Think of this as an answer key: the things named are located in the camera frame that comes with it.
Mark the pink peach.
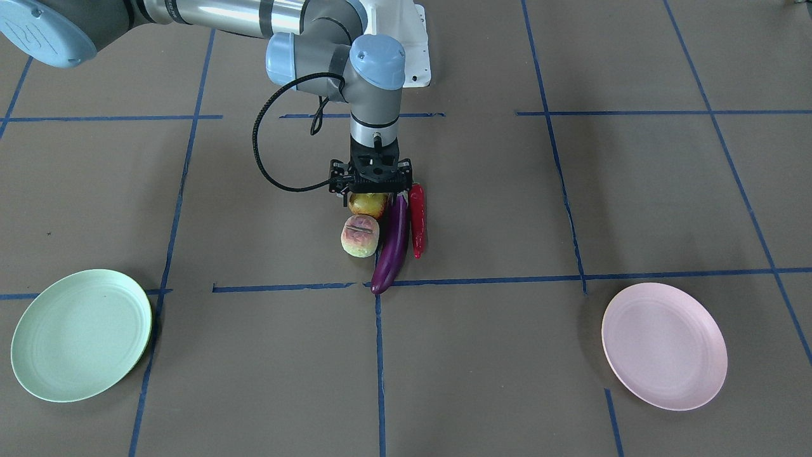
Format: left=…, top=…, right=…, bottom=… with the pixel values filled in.
left=340, top=215, right=380, bottom=258

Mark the pink plate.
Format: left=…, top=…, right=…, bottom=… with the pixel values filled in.
left=600, top=282, right=729, bottom=411

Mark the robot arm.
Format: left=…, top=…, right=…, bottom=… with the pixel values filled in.
left=1, top=1, right=414, bottom=195

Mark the yellow red pomegranate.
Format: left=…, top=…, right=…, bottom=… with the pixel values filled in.
left=348, top=193, right=390, bottom=220

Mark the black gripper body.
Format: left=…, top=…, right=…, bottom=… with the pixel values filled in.
left=328, top=139, right=414, bottom=195

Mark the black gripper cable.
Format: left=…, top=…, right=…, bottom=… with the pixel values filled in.
left=252, top=72, right=346, bottom=192

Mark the red chili pepper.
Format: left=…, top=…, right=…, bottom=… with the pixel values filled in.
left=409, top=183, right=427, bottom=258

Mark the purple eggplant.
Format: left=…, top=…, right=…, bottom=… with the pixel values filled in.
left=369, top=193, right=410, bottom=295

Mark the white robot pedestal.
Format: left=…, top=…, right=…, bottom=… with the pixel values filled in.
left=362, top=1, right=432, bottom=88

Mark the green plate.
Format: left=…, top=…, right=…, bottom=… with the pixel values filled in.
left=10, top=269, right=153, bottom=403

